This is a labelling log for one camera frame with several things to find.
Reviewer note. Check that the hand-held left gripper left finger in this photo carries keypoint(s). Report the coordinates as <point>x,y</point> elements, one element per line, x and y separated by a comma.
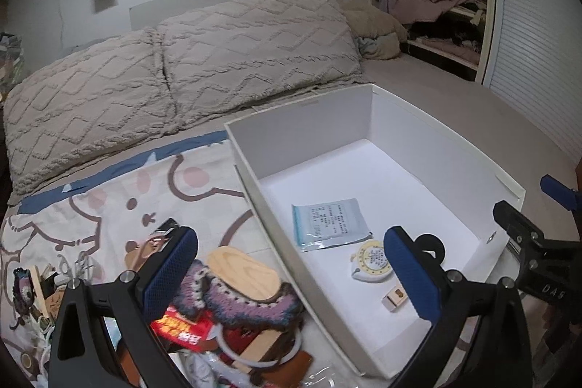
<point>170,274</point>

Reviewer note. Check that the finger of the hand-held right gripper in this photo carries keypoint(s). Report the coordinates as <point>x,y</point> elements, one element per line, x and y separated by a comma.
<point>518,229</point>
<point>561,190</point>

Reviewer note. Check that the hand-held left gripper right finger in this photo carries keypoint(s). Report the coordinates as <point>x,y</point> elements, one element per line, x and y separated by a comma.
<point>409,274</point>

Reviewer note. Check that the light blue paper packet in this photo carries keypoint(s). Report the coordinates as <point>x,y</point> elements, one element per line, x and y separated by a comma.
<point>329,224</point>

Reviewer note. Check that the white cardboard box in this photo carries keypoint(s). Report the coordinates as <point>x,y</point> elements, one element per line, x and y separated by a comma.
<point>354,170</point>

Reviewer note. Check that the small white block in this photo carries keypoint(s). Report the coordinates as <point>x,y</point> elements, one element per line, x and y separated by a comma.
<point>393,299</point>

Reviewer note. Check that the round yellow tape measure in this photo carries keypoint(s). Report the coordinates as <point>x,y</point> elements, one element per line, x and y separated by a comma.
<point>370,263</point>

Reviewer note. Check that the red snack packet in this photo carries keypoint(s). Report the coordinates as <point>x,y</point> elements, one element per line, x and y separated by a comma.
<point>182,326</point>

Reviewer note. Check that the oval wooden piece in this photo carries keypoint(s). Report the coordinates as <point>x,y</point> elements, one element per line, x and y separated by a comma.
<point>245,272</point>

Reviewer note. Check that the purple crochet piece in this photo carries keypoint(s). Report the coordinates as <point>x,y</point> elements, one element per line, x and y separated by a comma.
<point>254,308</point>

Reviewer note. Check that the printed blanket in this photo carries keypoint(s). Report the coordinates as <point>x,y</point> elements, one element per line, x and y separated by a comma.
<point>113,197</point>

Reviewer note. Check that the light wooden block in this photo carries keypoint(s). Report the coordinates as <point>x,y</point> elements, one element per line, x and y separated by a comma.
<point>259,347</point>

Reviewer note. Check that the brown leather piece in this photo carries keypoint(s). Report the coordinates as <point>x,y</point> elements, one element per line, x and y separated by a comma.
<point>293,365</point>

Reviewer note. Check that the white louvered closet door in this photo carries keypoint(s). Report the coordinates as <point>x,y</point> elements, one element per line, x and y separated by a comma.
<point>536,29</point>

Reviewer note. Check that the beige textured pillow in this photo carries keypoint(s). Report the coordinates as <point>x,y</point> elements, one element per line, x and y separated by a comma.
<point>91,106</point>
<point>259,47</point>

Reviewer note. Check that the dark clothes pile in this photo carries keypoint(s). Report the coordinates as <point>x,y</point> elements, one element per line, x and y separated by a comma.
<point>445,38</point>

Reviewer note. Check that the beige plush blanket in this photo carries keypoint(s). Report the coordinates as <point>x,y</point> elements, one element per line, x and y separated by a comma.
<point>377,22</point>

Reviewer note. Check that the white headboard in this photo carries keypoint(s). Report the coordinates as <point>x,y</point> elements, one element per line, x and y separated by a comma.
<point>182,4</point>

